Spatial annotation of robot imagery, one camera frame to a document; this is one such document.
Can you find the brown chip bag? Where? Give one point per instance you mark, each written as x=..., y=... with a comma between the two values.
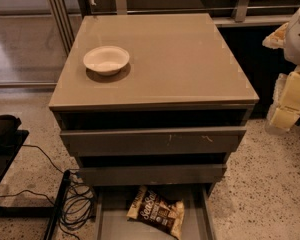
x=152, y=209

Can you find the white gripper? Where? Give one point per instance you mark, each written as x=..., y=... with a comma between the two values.
x=298, y=39

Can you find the grey middle drawer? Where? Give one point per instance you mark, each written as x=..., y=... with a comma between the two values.
x=152, y=175

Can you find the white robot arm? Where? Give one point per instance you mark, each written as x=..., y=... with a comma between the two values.
x=291, y=52

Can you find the grey top drawer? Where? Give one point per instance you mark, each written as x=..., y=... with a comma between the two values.
x=195, y=140

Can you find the grey drawer cabinet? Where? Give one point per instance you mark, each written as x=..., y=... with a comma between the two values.
x=181, y=74

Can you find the dark bag on table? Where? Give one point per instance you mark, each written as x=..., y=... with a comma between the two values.
x=8, y=126

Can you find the grey bottom drawer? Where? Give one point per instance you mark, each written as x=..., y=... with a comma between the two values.
x=113, y=204

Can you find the grey drawer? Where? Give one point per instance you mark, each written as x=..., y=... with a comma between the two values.
x=113, y=204
x=152, y=175
x=195, y=140

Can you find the white paper bowl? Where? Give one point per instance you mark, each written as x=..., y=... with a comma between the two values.
x=106, y=60

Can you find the metal railing frame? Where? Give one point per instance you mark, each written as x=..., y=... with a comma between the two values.
x=226, y=13

